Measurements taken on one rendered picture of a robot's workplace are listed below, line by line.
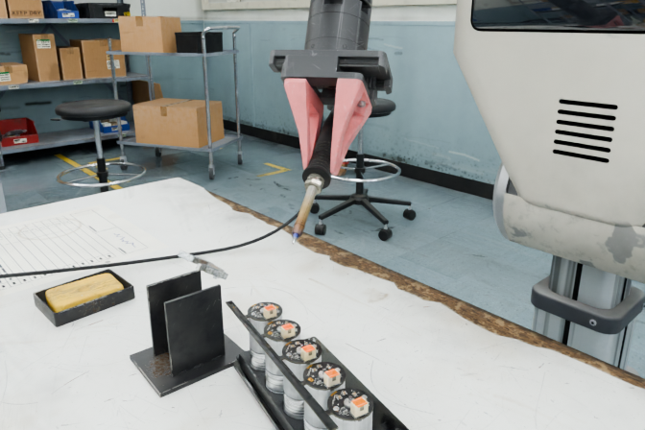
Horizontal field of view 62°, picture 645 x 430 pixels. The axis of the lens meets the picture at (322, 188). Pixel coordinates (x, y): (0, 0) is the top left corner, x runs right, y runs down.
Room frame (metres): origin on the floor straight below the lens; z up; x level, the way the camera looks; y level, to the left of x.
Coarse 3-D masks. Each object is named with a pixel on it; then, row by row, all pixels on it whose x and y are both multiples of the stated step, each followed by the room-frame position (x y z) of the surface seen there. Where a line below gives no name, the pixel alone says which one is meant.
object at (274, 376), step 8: (280, 328) 0.32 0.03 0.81; (272, 344) 0.31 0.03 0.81; (280, 344) 0.30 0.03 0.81; (280, 352) 0.30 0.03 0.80; (272, 368) 0.31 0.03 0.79; (272, 376) 0.31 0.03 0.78; (280, 376) 0.30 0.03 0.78; (272, 384) 0.31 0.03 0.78; (280, 384) 0.30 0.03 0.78; (280, 392) 0.30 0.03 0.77
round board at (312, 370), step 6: (312, 366) 0.28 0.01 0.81; (318, 366) 0.27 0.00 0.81; (324, 366) 0.28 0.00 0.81; (330, 366) 0.28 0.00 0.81; (336, 366) 0.28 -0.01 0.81; (306, 372) 0.27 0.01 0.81; (312, 372) 0.27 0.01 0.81; (318, 372) 0.27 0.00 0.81; (342, 372) 0.27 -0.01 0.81; (306, 378) 0.26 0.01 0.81; (318, 378) 0.26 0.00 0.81; (342, 378) 0.26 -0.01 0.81; (312, 384) 0.26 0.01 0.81; (318, 384) 0.26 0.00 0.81; (324, 384) 0.26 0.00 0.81; (336, 384) 0.26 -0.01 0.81; (342, 384) 0.26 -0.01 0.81; (324, 390) 0.26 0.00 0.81
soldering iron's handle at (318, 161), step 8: (328, 120) 0.50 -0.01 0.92; (328, 128) 0.48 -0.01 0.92; (320, 136) 0.48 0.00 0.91; (328, 136) 0.47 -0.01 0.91; (320, 144) 0.47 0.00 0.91; (328, 144) 0.46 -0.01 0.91; (320, 152) 0.45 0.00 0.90; (328, 152) 0.45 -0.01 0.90; (312, 160) 0.45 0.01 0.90; (320, 160) 0.44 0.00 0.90; (328, 160) 0.45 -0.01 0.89; (312, 168) 0.43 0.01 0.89; (320, 168) 0.43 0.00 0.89; (328, 168) 0.44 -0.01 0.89; (304, 176) 0.44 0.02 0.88; (328, 176) 0.43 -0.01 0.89; (328, 184) 0.44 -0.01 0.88
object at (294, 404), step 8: (288, 352) 0.29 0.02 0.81; (320, 360) 0.29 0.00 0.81; (296, 368) 0.28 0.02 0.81; (304, 368) 0.28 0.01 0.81; (288, 384) 0.28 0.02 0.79; (288, 392) 0.28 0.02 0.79; (296, 392) 0.28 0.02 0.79; (288, 400) 0.28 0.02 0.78; (296, 400) 0.28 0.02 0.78; (288, 408) 0.28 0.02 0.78; (296, 408) 0.28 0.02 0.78; (296, 416) 0.28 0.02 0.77
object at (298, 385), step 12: (240, 312) 0.34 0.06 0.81; (252, 336) 0.31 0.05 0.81; (264, 336) 0.31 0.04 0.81; (264, 348) 0.29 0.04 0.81; (276, 360) 0.28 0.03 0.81; (288, 372) 0.27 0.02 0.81; (300, 384) 0.26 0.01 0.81; (312, 396) 0.25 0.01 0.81; (312, 408) 0.24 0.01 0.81; (324, 420) 0.23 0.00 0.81
